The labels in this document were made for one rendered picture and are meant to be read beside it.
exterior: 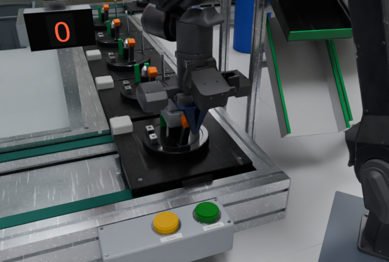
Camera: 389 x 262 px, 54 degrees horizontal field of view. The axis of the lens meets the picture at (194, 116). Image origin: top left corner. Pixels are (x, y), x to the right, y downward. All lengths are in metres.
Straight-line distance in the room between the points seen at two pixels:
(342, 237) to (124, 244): 0.31
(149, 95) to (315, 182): 0.48
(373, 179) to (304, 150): 0.60
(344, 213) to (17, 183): 0.62
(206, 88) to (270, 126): 0.57
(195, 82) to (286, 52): 0.36
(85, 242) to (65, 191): 0.16
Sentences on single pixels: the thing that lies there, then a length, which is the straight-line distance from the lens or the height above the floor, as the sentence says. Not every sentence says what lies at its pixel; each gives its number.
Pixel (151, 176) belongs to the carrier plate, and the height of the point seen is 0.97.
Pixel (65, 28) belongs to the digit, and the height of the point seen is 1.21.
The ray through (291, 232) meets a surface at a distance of 0.78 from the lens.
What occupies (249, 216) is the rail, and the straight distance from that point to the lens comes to 0.75.
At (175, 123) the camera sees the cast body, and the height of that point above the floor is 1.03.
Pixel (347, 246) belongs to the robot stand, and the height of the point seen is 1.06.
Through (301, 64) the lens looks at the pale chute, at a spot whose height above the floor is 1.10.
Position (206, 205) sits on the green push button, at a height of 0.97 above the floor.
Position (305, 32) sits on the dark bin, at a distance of 0.74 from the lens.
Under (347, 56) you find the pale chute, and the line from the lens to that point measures 0.96.
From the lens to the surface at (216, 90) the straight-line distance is 0.55.
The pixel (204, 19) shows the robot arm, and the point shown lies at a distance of 0.55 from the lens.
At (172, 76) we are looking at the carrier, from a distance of 1.13.
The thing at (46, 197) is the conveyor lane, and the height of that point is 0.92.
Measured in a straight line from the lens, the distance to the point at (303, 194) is 0.87.
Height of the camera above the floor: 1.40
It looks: 28 degrees down
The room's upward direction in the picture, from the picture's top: straight up
